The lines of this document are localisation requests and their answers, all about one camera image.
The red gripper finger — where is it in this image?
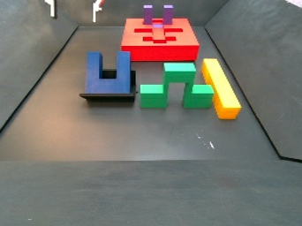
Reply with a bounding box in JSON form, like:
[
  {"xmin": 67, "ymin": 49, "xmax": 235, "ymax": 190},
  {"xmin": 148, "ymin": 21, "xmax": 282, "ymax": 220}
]
[
  {"xmin": 44, "ymin": 0, "xmax": 55, "ymax": 18},
  {"xmin": 92, "ymin": 0, "xmax": 106, "ymax": 23}
]

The blue U-shaped block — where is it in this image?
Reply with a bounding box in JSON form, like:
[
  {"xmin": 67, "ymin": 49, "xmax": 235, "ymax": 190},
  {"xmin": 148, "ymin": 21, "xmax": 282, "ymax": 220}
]
[{"xmin": 86, "ymin": 51, "xmax": 131, "ymax": 94}]

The black angled fixture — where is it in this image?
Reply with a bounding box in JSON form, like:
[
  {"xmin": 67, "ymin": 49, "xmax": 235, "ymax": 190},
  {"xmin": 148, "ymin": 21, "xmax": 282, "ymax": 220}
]
[{"xmin": 79, "ymin": 70, "xmax": 136, "ymax": 102}]

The purple U-shaped block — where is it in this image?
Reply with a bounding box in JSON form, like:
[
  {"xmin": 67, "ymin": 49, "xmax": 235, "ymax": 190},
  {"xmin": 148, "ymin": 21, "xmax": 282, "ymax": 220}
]
[{"xmin": 143, "ymin": 4, "xmax": 174, "ymax": 28}]

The red base block with slots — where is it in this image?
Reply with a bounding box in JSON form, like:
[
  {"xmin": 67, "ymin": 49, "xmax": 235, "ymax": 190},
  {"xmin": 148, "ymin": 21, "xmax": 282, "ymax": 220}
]
[{"xmin": 120, "ymin": 19, "xmax": 199, "ymax": 62}]

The green stepped arch block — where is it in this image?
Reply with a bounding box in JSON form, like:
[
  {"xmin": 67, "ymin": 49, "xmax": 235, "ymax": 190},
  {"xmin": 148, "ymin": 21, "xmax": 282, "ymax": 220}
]
[{"xmin": 139, "ymin": 63, "xmax": 215, "ymax": 109}]

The yellow long bar block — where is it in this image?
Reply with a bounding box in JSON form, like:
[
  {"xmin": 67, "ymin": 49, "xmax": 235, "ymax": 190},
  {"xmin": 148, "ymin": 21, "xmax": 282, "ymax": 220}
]
[{"xmin": 201, "ymin": 58, "xmax": 242, "ymax": 120}]

